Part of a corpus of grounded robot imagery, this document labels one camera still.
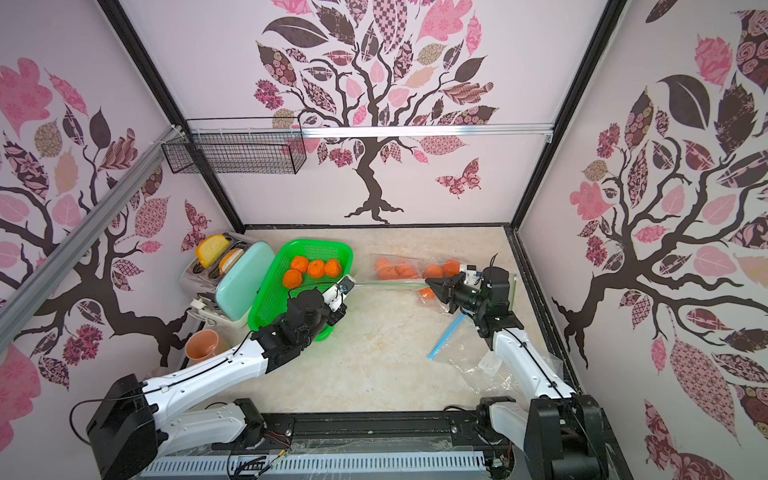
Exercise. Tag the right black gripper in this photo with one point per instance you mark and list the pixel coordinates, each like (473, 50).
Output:
(455, 291)

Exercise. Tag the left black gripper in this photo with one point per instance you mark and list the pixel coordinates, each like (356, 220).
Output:
(335, 316)

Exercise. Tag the orange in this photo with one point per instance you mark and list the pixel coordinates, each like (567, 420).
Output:
(316, 269)
(292, 279)
(333, 268)
(300, 264)

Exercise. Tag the green zip bag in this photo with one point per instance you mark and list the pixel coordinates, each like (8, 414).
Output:
(363, 271)
(511, 290)

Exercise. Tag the blue zip clear bag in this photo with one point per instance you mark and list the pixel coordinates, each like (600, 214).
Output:
(481, 369)

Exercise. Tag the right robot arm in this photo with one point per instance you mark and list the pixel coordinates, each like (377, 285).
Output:
(561, 432)

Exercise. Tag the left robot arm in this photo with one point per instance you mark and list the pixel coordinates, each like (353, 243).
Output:
(138, 421)

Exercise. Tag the oranges in far bag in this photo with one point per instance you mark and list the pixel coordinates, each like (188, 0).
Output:
(387, 269)

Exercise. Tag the green plastic basket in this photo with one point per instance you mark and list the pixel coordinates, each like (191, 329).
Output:
(272, 297)

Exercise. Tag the mint green toaster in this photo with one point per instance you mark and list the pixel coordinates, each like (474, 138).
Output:
(233, 294)

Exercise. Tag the orange toast slice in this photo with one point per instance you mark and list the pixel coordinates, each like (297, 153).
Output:
(229, 260)

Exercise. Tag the pink ceramic mug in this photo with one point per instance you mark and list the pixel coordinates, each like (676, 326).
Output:
(204, 345)

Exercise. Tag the yellow bread slice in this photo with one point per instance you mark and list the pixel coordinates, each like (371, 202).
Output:
(210, 249)

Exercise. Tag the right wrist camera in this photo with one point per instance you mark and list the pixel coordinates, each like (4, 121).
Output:
(489, 284)

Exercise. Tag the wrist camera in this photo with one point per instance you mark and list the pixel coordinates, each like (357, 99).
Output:
(489, 284)
(335, 295)

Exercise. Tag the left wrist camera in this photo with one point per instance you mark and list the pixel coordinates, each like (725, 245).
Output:
(335, 295)

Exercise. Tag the black wire wall basket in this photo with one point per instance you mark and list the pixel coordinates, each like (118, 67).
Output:
(239, 145)

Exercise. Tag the white slotted cable duct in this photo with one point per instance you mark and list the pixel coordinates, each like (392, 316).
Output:
(388, 465)

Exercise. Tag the aluminium rail back wall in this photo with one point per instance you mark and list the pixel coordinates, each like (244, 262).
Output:
(426, 131)

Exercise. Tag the aluminium rail wall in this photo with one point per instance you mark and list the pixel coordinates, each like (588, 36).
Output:
(426, 131)
(29, 297)

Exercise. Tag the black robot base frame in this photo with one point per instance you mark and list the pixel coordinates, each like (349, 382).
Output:
(452, 430)

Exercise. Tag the aluminium rail left wall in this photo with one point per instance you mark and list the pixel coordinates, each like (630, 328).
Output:
(29, 297)

